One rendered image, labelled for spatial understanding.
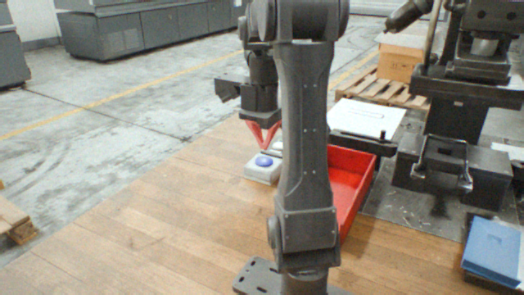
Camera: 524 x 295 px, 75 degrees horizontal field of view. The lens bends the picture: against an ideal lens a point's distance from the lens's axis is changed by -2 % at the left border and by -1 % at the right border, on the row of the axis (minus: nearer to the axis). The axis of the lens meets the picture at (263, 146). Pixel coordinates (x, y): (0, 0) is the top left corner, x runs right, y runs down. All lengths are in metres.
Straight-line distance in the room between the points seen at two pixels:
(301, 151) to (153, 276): 0.31
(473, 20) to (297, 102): 0.38
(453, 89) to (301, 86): 0.37
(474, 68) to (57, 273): 0.74
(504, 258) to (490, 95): 0.26
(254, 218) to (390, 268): 0.25
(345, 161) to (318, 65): 0.43
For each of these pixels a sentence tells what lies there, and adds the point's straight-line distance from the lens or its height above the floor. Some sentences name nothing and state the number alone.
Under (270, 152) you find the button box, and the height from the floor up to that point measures 0.93.
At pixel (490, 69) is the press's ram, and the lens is 0.68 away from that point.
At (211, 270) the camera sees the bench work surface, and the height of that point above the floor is 0.90.
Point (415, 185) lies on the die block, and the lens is 0.78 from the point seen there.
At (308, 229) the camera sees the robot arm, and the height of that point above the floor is 1.04.
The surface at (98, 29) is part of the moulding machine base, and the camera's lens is 5.44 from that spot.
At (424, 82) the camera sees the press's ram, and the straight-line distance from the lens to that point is 0.70.
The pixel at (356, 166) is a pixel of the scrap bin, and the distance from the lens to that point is 0.79.
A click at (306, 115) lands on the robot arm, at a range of 0.39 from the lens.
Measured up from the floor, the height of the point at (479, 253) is 0.92.
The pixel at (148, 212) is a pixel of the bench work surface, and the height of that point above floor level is 0.90.
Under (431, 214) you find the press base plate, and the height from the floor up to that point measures 0.90.
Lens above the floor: 1.33
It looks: 28 degrees down
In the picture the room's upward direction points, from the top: straight up
